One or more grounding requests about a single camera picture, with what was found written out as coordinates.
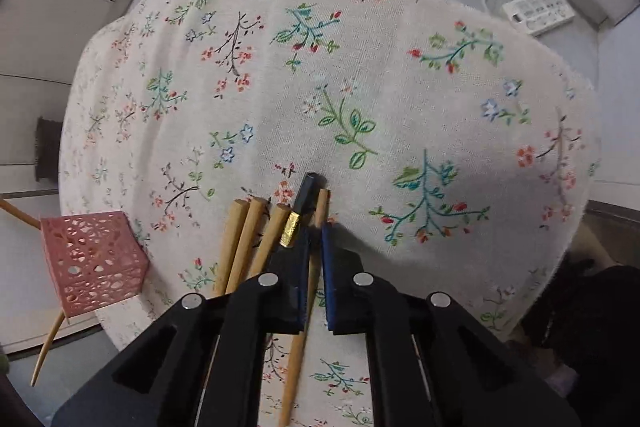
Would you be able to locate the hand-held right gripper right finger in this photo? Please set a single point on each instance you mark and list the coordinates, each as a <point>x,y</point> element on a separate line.
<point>329,287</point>

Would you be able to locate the floral tablecloth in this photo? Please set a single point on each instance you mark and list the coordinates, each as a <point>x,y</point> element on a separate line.
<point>400,107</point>

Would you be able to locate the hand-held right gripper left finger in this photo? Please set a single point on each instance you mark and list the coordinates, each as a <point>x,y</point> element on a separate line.
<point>287,307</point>

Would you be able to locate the black chopstick with gold band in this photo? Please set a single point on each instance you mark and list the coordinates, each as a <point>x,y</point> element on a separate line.
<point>304,202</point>

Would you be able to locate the pink perforated chopstick holder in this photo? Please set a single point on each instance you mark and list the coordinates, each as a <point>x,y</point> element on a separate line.
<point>90,257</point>

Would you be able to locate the white power strip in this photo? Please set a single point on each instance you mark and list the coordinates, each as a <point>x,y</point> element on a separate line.
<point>537,12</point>

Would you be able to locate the dark cloth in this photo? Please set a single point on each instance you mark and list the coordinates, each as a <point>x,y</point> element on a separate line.
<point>600,307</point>

